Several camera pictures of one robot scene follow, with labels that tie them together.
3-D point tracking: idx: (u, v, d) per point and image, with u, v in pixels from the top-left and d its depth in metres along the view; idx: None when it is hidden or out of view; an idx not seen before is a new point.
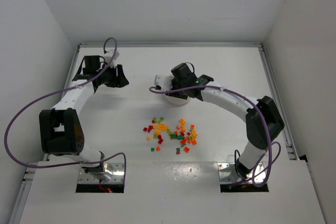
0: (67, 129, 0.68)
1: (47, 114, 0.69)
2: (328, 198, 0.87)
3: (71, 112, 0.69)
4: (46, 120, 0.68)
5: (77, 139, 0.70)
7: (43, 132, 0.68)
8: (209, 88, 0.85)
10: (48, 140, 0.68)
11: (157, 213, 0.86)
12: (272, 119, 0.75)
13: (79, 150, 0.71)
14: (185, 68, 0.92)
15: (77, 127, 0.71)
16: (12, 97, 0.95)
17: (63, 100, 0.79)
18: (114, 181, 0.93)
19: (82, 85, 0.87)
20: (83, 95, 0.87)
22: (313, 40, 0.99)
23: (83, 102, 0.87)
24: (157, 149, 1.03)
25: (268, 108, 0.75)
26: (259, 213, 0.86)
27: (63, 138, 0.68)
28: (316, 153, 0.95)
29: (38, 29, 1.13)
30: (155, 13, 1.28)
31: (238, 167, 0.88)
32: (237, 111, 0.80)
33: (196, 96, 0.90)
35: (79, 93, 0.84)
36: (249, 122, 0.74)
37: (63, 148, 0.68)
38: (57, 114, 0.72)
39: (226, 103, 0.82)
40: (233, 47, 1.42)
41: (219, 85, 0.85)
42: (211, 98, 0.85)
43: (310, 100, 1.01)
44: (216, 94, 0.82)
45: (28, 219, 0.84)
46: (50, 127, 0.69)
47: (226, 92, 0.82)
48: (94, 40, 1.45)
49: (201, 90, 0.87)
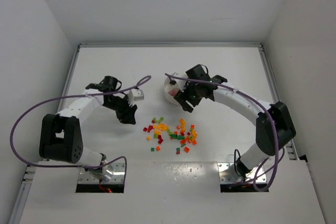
0: (66, 138, 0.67)
1: (51, 118, 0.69)
2: (328, 198, 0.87)
3: (74, 120, 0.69)
4: (49, 125, 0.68)
5: (74, 149, 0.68)
7: (43, 136, 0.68)
8: (222, 89, 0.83)
10: (46, 145, 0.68)
11: (157, 213, 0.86)
12: (284, 125, 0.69)
13: (75, 159, 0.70)
14: (199, 69, 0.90)
15: (77, 137, 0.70)
16: (12, 97, 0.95)
17: (70, 107, 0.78)
18: (114, 181, 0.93)
19: (93, 95, 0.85)
20: (91, 105, 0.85)
22: (313, 40, 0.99)
23: (89, 113, 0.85)
24: (157, 149, 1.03)
25: (281, 115, 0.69)
26: (258, 213, 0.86)
27: (61, 146, 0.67)
28: (317, 153, 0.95)
29: (38, 29, 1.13)
30: (155, 13, 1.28)
31: (238, 167, 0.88)
32: (248, 114, 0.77)
33: (209, 96, 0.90)
35: (87, 103, 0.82)
36: (259, 126, 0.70)
37: (60, 155, 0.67)
38: (61, 119, 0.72)
39: (238, 105, 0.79)
40: (233, 47, 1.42)
41: (232, 86, 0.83)
42: (224, 99, 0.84)
43: (311, 101, 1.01)
44: (228, 95, 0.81)
45: (28, 219, 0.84)
46: (51, 132, 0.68)
47: (239, 94, 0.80)
48: (94, 40, 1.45)
49: (213, 90, 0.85)
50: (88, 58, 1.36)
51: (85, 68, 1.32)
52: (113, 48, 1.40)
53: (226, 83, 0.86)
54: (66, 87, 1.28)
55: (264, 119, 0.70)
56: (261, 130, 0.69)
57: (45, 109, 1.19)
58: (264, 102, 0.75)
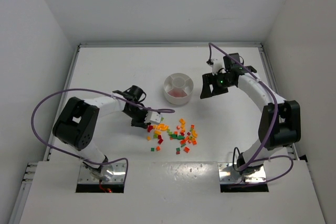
0: (82, 122, 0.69)
1: (75, 101, 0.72)
2: (327, 198, 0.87)
3: (94, 108, 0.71)
4: (71, 106, 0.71)
5: (84, 135, 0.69)
7: (63, 114, 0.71)
8: (247, 77, 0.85)
10: (62, 123, 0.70)
11: (156, 213, 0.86)
12: (290, 125, 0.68)
13: (81, 146, 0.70)
14: (236, 57, 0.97)
15: (91, 125, 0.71)
16: (12, 98, 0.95)
17: (95, 98, 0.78)
18: (114, 181, 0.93)
19: (117, 97, 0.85)
20: (113, 106, 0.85)
22: (313, 41, 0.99)
23: (108, 112, 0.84)
24: (157, 149, 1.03)
25: (292, 115, 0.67)
26: (258, 213, 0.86)
27: (73, 128, 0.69)
28: (317, 153, 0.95)
29: (38, 29, 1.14)
30: (155, 13, 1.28)
31: (239, 161, 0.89)
32: (260, 103, 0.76)
33: (233, 81, 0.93)
35: (110, 100, 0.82)
36: (264, 114, 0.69)
37: (69, 136, 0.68)
38: (83, 106, 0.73)
39: (254, 94, 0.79)
40: (233, 46, 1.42)
41: (258, 77, 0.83)
42: (245, 87, 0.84)
43: (310, 101, 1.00)
44: (250, 83, 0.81)
45: (28, 219, 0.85)
46: (70, 113, 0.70)
47: (260, 84, 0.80)
48: (94, 40, 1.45)
49: (239, 75, 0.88)
50: (88, 58, 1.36)
51: (85, 69, 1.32)
52: (112, 49, 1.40)
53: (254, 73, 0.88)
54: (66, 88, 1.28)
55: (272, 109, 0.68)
56: (264, 119, 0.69)
57: (46, 109, 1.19)
58: (280, 97, 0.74)
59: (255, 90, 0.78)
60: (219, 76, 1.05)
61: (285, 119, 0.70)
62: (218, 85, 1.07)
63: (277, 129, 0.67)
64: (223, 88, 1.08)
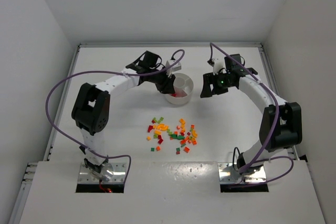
0: (95, 107, 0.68)
1: (87, 87, 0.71)
2: (327, 198, 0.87)
3: (105, 95, 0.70)
4: (84, 92, 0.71)
5: (100, 120, 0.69)
7: (79, 100, 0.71)
8: (248, 78, 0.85)
10: (79, 108, 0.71)
11: (156, 213, 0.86)
12: (291, 127, 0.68)
13: (97, 129, 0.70)
14: (237, 58, 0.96)
15: (105, 109, 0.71)
16: (12, 98, 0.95)
17: (106, 81, 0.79)
18: (114, 181, 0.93)
19: (129, 75, 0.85)
20: (125, 84, 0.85)
22: (313, 40, 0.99)
23: (122, 91, 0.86)
24: (157, 149, 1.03)
25: (293, 116, 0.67)
26: (258, 213, 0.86)
27: (89, 114, 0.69)
28: (316, 153, 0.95)
29: (37, 28, 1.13)
30: (155, 13, 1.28)
31: (238, 161, 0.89)
32: (261, 104, 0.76)
33: (234, 83, 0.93)
35: (122, 81, 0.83)
36: (265, 116, 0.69)
37: (86, 121, 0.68)
38: (96, 91, 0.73)
39: (256, 95, 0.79)
40: (233, 46, 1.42)
41: (259, 78, 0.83)
42: (247, 88, 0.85)
43: (311, 101, 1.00)
44: (251, 85, 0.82)
45: (28, 219, 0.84)
46: (85, 98, 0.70)
47: (261, 86, 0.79)
48: (94, 41, 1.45)
49: (240, 77, 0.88)
50: (88, 58, 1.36)
51: (85, 69, 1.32)
52: (112, 49, 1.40)
53: (255, 75, 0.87)
54: (66, 88, 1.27)
55: (273, 112, 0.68)
56: (265, 122, 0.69)
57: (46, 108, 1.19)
58: (281, 98, 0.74)
59: (256, 92, 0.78)
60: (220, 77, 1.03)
61: (286, 120, 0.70)
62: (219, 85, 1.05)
63: (278, 131, 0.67)
64: (222, 89, 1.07)
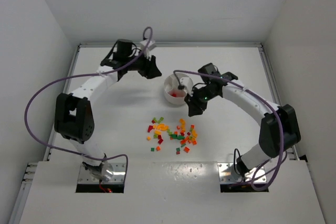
0: (78, 117, 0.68)
1: (63, 98, 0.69)
2: (327, 198, 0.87)
3: (85, 103, 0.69)
4: (62, 103, 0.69)
5: (85, 128, 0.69)
7: (58, 113, 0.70)
8: (231, 86, 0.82)
10: (60, 121, 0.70)
11: (156, 213, 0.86)
12: (289, 129, 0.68)
13: (86, 138, 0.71)
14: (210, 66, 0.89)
15: (88, 117, 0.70)
16: (12, 97, 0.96)
17: (83, 86, 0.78)
18: (114, 181, 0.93)
19: (106, 73, 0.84)
20: (105, 83, 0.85)
22: (313, 41, 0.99)
23: (102, 90, 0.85)
24: (157, 149, 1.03)
25: (288, 118, 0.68)
26: (259, 214, 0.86)
27: (73, 124, 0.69)
28: (316, 153, 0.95)
29: (37, 28, 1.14)
30: (155, 12, 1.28)
31: (238, 166, 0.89)
32: (253, 113, 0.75)
33: (217, 92, 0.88)
35: (100, 82, 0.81)
36: (265, 125, 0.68)
37: (72, 132, 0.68)
38: (74, 99, 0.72)
39: (245, 103, 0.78)
40: (233, 47, 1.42)
41: (242, 84, 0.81)
42: (232, 96, 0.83)
43: (311, 100, 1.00)
44: (237, 93, 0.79)
45: (28, 219, 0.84)
46: (64, 109, 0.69)
47: (248, 93, 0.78)
48: (94, 41, 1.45)
49: (223, 86, 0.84)
50: (88, 58, 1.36)
51: (85, 69, 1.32)
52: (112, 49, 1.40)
53: (236, 80, 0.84)
54: (66, 89, 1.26)
55: (271, 120, 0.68)
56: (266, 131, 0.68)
57: (45, 108, 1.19)
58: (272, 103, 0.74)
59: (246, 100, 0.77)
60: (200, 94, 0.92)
61: None
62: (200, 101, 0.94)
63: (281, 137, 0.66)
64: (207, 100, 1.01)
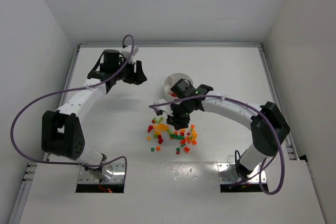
0: (66, 135, 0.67)
1: (50, 117, 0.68)
2: (327, 198, 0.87)
3: (74, 119, 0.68)
4: (48, 121, 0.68)
5: (75, 146, 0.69)
7: (45, 131, 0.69)
8: (209, 98, 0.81)
10: (49, 140, 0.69)
11: (157, 213, 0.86)
12: (277, 124, 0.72)
13: (76, 156, 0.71)
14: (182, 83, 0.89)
15: (77, 134, 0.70)
16: (13, 97, 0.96)
17: (71, 102, 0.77)
18: (114, 181, 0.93)
19: (93, 86, 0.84)
20: (92, 97, 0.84)
22: (313, 41, 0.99)
23: (90, 104, 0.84)
24: (157, 149, 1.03)
25: (272, 114, 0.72)
26: (259, 214, 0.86)
27: (62, 143, 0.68)
28: (316, 153, 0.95)
29: (37, 28, 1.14)
30: (155, 12, 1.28)
31: (238, 168, 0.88)
32: (240, 119, 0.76)
33: (198, 107, 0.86)
35: (87, 96, 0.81)
36: (256, 128, 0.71)
37: (61, 151, 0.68)
38: (61, 116, 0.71)
39: (228, 112, 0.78)
40: (233, 47, 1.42)
41: (219, 94, 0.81)
42: (213, 108, 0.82)
43: (311, 100, 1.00)
44: (218, 104, 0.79)
45: (28, 219, 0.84)
46: (51, 128, 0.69)
47: (228, 101, 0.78)
48: (94, 41, 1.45)
49: (202, 101, 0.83)
50: (89, 58, 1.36)
51: (85, 69, 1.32)
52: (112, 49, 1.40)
53: (212, 91, 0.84)
54: (61, 104, 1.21)
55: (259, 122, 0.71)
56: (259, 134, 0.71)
57: (45, 108, 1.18)
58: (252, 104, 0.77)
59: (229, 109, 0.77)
60: (178, 110, 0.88)
61: None
62: (181, 116, 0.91)
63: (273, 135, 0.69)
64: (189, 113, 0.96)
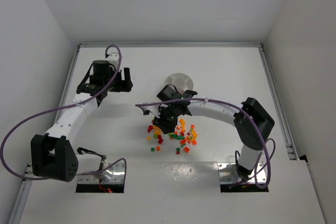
0: (58, 160, 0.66)
1: (39, 141, 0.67)
2: (327, 198, 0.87)
3: (64, 142, 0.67)
4: (37, 147, 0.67)
5: (68, 169, 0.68)
7: (35, 157, 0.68)
8: (194, 102, 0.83)
10: (40, 166, 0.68)
11: (157, 213, 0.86)
12: (261, 118, 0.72)
13: (70, 177, 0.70)
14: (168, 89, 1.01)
15: (70, 156, 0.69)
16: (12, 97, 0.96)
17: (60, 123, 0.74)
18: (114, 181, 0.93)
19: (82, 102, 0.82)
20: (83, 114, 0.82)
22: (313, 41, 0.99)
23: (81, 121, 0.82)
24: (157, 149, 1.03)
25: (254, 109, 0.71)
26: (259, 214, 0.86)
27: (54, 167, 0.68)
28: (316, 153, 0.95)
29: (37, 28, 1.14)
30: (155, 12, 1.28)
31: (238, 169, 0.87)
32: (225, 118, 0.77)
33: (185, 112, 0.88)
35: (77, 114, 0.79)
36: (240, 126, 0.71)
37: (54, 174, 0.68)
38: (51, 139, 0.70)
39: (213, 113, 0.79)
40: (233, 47, 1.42)
41: (203, 97, 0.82)
42: (199, 111, 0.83)
43: (311, 101, 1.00)
44: (202, 106, 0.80)
45: (28, 219, 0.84)
46: (41, 153, 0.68)
47: (210, 102, 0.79)
48: (94, 41, 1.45)
49: (187, 105, 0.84)
50: (89, 58, 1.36)
51: (85, 69, 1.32)
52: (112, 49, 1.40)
53: (196, 95, 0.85)
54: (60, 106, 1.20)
55: (241, 119, 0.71)
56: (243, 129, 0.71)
57: (45, 108, 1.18)
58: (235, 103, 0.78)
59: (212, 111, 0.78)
60: (165, 113, 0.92)
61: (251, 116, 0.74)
62: (168, 120, 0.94)
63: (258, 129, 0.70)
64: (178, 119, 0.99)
